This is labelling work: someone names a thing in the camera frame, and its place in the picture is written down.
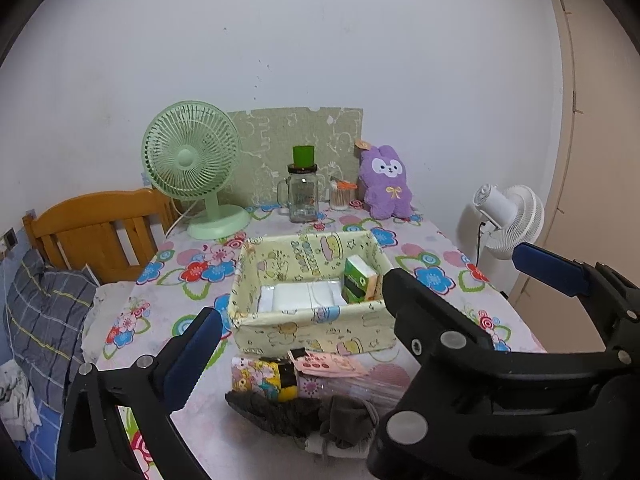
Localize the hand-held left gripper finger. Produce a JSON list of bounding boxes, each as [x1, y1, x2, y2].
[[55, 305, 224, 480]]

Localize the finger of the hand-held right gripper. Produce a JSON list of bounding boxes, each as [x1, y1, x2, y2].
[[511, 241, 640, 362], [367, 267, 640, 480]]

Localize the yellow cartoon tissue packet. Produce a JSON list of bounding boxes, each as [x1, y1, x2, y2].
[[230, 356, 299, 404]]

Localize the yellow patterned fabric storage basket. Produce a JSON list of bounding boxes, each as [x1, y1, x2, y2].
[[227, 230, 399, 361]]

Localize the black textured cloth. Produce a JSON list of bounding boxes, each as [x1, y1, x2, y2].
[[225, 391, 327, 437]]

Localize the clear plastic packet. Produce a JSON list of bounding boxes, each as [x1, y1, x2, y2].
[[297, 366, 414, 409]]

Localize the pink tissue packet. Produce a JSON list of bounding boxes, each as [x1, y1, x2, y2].
[[288, 349, 367, 379]]

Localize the grey sock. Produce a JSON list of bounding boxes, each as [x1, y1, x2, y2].
[[317, 395, 379, 449]]

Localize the floral tablecloth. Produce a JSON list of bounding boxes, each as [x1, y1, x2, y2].
[[82, 200, 549, 480]]

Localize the white standing fan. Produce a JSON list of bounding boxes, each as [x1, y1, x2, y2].
[[472, 184, 546, 264]]

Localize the small paper tissue pack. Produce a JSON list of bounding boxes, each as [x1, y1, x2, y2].
[[342, 255, 384, 304]]

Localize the white bedding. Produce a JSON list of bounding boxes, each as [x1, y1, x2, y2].
[[82, 279, 139, 361]]

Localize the white plastic-wrapped packs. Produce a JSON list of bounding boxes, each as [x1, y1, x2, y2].
[[257, 280, 349, 314]]

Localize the beige wooden door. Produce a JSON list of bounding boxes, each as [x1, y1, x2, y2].
[[542, 0, 640, 322]]

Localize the purple plush bunny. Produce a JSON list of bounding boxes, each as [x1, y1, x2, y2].
[[355, 140, 415, 220]]

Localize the grey plaid pillow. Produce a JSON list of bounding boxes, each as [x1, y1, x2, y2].
[[2, 247, 101, 407]]

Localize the small glass toothpick cup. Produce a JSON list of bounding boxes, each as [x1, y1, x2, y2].
[[328, 177, 357, 210]]

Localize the white plastic object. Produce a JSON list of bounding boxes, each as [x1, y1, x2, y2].
[[305, 432, 376, 459]]

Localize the wooden bed headboard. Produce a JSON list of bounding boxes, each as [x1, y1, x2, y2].
[[22, 187, 187, 286]]

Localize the glass jar mug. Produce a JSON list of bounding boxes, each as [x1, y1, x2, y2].
[[277, 162, 321, 225]]

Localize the blue bed sheet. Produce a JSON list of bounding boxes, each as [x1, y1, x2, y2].
[[0, 345, 68, 480]]

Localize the white crumpled cloth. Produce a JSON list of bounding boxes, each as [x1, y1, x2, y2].
[[0, 360, 38, 432]]

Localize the green desk fan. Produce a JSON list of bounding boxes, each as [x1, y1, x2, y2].
[[141, 101, 251, 241]]

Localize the green patterned board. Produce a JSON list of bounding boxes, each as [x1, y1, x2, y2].
[[227, 106, 364, 209]]

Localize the black fan cable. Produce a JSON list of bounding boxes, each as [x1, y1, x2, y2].
[[474, 219, 493, 267]]

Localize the white fan cable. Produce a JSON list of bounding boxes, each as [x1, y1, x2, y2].
[[164, 199, 195, 239]]

